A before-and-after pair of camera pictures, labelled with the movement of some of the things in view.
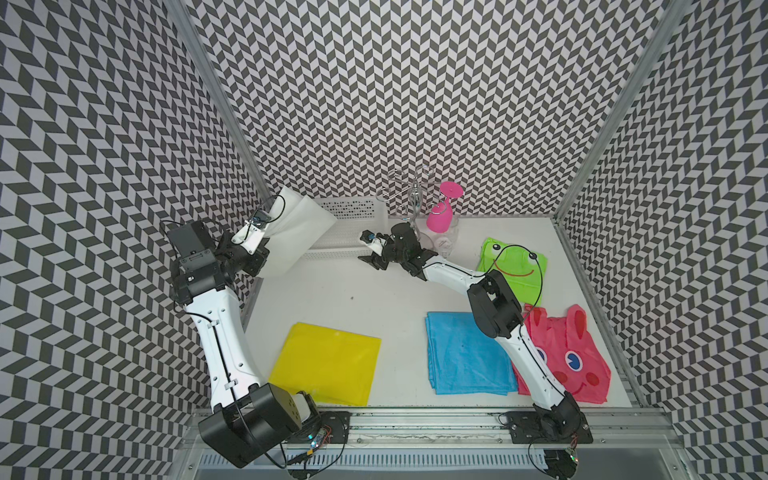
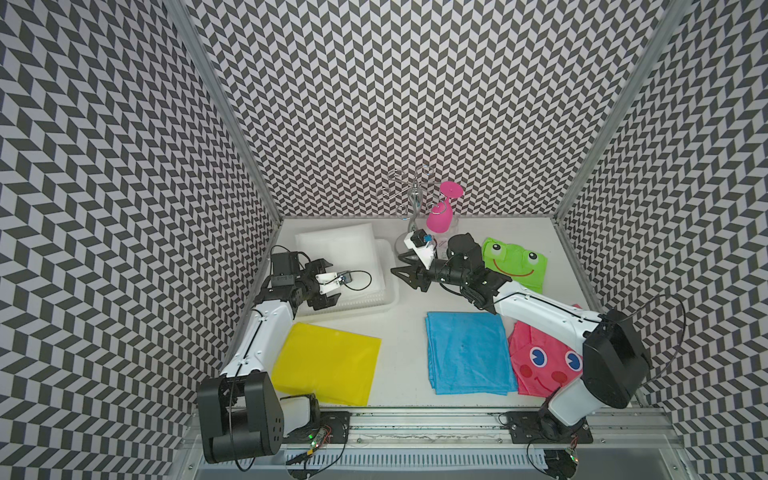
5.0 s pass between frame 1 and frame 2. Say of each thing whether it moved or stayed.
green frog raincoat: stayed
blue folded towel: stayed
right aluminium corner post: stayed
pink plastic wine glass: stayed
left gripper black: moved
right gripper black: moved
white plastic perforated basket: moved
